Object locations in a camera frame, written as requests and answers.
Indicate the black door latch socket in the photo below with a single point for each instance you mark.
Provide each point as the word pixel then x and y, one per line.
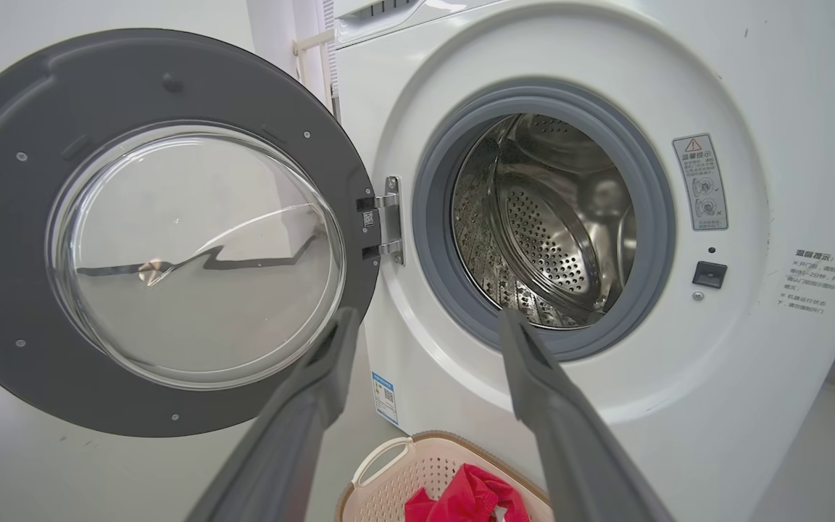
pixel 709 275

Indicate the red garment with white trim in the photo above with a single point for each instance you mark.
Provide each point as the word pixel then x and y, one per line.
pixel 468 496

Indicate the clear door glass bowl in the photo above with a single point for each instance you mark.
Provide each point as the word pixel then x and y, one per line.
pixel 193 304

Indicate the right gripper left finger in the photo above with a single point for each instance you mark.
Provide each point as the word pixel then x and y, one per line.
pixel 294 435

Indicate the blue energy label sticker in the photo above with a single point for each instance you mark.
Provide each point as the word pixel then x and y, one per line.
pixel 385 399

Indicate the grey rubber door gasket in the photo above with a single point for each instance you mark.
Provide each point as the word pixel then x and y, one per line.
pixel 432 239

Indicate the printed text sticker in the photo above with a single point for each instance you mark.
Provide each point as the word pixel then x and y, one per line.
pixel 810 283

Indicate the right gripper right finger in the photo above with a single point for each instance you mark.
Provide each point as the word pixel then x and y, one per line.
pixel 577 449

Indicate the metal door hinge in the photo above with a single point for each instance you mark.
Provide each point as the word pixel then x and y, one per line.
pixel 391 217

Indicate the white front-load washing machine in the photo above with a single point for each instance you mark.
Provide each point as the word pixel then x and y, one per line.
pixel 751 72

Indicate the warning sticker with triangle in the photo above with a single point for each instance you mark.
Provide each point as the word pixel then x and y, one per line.
pixel 700 181

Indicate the cream perforated laundry basket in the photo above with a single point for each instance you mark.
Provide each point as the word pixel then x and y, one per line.
pixel 396 500

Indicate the steel perforated drum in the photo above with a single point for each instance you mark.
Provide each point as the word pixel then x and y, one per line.
pixel 548 239

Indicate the white pipe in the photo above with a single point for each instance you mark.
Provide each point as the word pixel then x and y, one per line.
pixel 312 40

